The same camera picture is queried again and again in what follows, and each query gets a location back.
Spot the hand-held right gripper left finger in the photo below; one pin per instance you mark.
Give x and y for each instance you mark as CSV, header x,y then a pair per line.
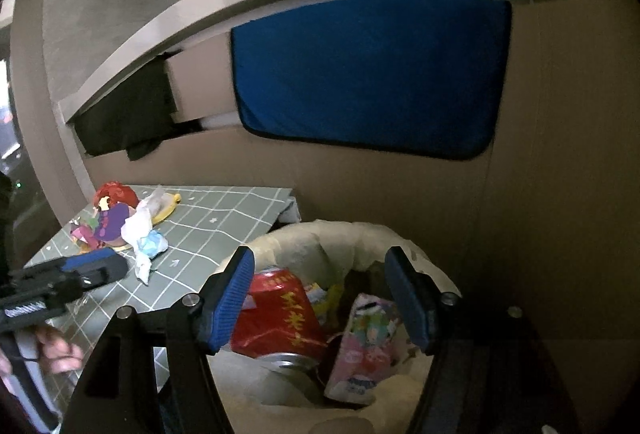
x,y
234,300

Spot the black cloth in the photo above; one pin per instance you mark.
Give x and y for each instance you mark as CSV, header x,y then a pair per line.
x,y
125,119

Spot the pale cardboard box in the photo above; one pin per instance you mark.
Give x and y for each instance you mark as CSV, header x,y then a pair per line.
x,y
200,79

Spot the light blue crumpled wrapper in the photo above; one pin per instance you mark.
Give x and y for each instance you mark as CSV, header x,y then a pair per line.
x,y
154,245

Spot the green grid tablecloth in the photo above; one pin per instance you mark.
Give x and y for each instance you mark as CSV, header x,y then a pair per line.
x,y
220,219

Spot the printed grey bed sheet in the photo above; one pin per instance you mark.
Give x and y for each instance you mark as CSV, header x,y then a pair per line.
x,y
125,4

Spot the brown cardboard sheet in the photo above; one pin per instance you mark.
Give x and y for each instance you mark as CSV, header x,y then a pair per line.
x,y
550,164

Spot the white lined waste bin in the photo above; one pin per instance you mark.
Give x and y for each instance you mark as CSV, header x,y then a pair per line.
x,y
300,244

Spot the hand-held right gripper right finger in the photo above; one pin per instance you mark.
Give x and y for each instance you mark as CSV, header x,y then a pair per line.
x,y
411,306

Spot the blue cloth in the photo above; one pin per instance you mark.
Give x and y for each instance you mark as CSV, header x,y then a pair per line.
x,y
370,79

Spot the crumpled white tissue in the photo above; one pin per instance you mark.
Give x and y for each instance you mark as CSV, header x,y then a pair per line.
x,y
137,226

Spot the crushed red drink can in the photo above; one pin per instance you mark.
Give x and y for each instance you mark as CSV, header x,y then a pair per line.
x,y
272,314

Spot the yellow crumpled wrapper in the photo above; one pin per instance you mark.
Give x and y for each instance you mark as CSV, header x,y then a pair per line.
x,y
327,304

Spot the yellow rimmed white dish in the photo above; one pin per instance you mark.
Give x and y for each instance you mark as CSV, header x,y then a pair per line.
x,y
169,210

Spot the red plastic bag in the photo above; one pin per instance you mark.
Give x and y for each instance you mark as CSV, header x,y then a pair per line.
x,y
120,193

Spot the person's left hand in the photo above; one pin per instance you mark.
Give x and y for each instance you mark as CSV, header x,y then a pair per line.
x,y
59,350

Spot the purple cartoon figure packet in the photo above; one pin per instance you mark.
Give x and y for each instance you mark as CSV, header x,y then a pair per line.
x,y
112,221

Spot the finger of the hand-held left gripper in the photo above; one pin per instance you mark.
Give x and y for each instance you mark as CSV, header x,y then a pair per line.
x,y
102,270

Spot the pink printed snack packet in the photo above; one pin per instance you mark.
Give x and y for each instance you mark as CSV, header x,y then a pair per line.
x,y
365,354

